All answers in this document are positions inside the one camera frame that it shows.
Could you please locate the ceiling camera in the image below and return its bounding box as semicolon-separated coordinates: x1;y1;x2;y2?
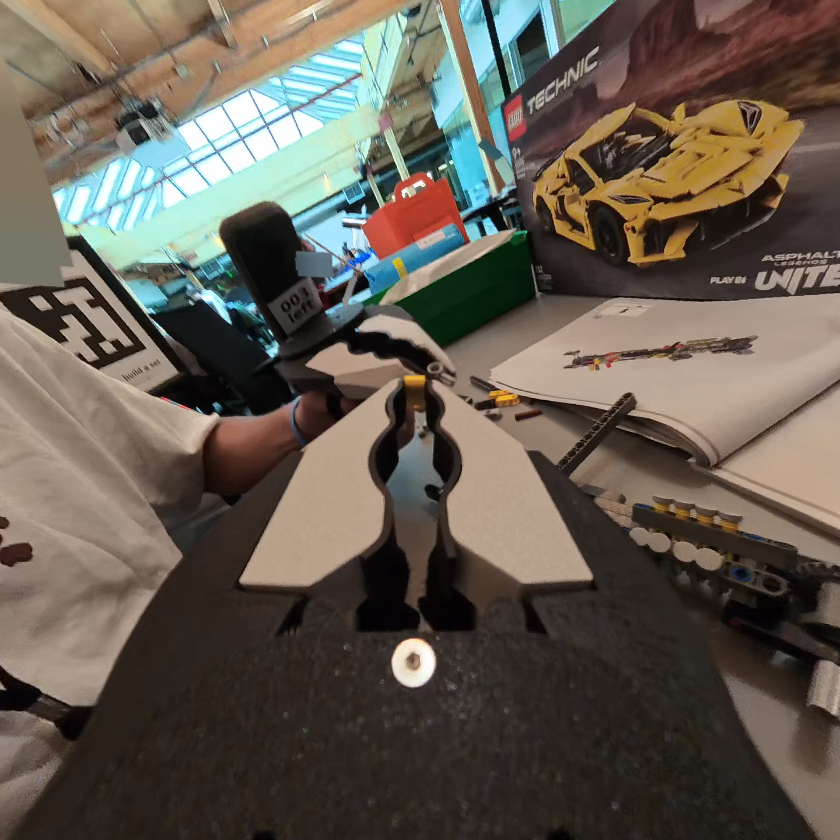
114;97;176;153

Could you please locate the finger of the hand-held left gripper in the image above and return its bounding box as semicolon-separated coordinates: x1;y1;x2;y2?
304;342;403;400
348;315;458;385

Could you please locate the lego car chassis assembly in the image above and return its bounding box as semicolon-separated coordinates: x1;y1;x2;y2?
556;391;840;724

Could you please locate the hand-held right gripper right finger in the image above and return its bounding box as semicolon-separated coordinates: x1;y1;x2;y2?
423;385;595;601

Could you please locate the red felt bag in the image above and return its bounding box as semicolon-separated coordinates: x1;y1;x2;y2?
362;172;471;261

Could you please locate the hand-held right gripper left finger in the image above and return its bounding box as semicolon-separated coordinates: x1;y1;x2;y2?
239;379;409;601

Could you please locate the open lego instruction booklet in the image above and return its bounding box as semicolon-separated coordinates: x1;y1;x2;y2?
488;298;840;468

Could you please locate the green box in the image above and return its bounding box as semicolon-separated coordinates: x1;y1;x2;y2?
379;230;540;350

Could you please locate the black and white tag sign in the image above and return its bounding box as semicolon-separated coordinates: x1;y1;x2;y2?
0;235;189;396

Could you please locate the lego set box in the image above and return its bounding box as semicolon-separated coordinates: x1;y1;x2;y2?
500;0;840;301

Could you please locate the black office chair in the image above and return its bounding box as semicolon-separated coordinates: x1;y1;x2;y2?
153;304;298;416

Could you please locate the person's white printed t-shirt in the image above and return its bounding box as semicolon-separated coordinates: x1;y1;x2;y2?
0;282;222;836

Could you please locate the blue roll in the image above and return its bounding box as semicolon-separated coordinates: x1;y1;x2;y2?
364;225;471;294

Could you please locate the person's left hand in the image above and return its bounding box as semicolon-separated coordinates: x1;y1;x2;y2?
303;391;352;442

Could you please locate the person's left forearm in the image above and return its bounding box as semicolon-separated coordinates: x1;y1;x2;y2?
202;396;304;497

